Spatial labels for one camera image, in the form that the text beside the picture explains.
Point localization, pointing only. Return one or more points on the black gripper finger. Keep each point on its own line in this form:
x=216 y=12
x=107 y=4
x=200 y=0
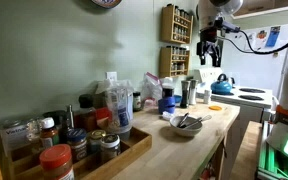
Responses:
x=216 y=60
x=202 y=59

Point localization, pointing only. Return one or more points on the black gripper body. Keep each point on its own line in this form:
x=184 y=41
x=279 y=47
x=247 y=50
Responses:
x=210 y=40

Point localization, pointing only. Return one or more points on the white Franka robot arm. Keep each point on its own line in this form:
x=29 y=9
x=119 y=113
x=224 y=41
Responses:
x=208 y=10

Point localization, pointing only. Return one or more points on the small white container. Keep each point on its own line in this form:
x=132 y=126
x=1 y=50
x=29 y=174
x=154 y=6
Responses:
x=168 y=116

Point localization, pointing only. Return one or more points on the small black cap jar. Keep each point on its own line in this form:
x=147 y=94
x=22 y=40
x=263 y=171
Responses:
x=137 y=101

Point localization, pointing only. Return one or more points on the round clear tupperware container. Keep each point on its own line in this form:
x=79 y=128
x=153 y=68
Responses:
x=124 y=134

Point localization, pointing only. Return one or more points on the white lid dark jar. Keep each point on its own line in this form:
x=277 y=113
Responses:
x=110 y=148

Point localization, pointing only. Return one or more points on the gold lid jar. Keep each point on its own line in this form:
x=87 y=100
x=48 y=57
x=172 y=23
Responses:
x=96 y=141

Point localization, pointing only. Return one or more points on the blue lid jar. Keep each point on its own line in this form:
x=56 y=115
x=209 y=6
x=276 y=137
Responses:
x=78 y=145

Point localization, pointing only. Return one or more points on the black lid jar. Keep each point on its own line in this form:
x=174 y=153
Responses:
x=54 y=116

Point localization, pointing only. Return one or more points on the red lid spice jar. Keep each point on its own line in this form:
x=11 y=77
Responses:
x=56 y=161

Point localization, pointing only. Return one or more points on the small clear glass jar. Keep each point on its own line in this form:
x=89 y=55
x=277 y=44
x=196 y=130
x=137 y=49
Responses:
x=34 y=130

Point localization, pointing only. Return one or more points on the blue tea kettle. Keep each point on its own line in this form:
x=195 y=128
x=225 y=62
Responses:
x=221 y=87

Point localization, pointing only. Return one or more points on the silver salt mill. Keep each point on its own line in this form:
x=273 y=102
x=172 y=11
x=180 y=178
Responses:
x=193 y=93

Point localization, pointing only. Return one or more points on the white paper sheet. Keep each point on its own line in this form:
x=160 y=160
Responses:
x=249 y=45

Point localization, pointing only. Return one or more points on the dark pepper mill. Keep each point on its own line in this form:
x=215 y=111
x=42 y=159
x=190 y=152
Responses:
x=184 y=95

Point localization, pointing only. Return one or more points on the white refrigerator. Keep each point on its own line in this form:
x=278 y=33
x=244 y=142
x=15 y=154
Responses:
x=260 y=71

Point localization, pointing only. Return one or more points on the small blue bowl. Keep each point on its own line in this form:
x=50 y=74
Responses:
x=177 y=99

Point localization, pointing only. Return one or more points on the orange flat lid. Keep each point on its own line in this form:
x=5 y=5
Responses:
x=215 y=108

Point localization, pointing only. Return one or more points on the orange printed paper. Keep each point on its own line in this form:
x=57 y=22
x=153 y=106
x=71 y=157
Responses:
x=261 y=36

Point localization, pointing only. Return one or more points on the blue plastic cup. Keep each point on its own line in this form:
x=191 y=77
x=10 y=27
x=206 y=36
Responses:
x=166 y=104

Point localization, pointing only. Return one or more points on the clear plastic zip bag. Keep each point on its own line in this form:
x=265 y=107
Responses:
x=151 y=87

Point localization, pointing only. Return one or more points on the blue paper flyer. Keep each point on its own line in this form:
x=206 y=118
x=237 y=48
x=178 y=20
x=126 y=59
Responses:
x=272 y=36

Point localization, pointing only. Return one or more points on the white electric stove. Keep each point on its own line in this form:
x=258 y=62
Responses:
x=250 y=111

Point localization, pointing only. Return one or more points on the short metal spoon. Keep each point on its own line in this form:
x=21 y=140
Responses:
x=183 y=120

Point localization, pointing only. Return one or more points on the white ceramic bowl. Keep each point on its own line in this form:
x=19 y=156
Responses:
x=185 y=130

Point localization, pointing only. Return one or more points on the wooden organizer tray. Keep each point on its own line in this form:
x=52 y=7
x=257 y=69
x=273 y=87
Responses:
x=140 y=141

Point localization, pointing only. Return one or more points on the green lit robot stand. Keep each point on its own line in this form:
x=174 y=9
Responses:
x=277 y=160

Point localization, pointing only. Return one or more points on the black cap dark bottle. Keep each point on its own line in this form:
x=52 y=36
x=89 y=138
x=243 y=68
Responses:
x=85 y=115

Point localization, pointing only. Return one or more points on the slim metal grinder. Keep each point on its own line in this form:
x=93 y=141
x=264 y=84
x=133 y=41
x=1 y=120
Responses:
x=70 y=116

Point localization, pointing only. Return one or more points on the white cap orange bottle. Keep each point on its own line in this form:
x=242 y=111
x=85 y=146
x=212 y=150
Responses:
x=49 y=133

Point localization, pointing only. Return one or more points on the white printed box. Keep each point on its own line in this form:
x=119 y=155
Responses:
x=14 y=136

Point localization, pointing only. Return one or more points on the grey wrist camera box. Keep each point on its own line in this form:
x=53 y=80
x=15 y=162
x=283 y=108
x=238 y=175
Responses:
x=231 y=26

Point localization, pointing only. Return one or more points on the wooden wall cabinet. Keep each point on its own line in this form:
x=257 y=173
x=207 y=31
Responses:
x=260 y=6

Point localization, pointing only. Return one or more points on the white wall outlet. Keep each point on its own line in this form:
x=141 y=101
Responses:
x=111 y=76

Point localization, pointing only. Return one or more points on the round decorative wall plate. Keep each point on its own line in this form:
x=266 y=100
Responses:
x=106 y=2

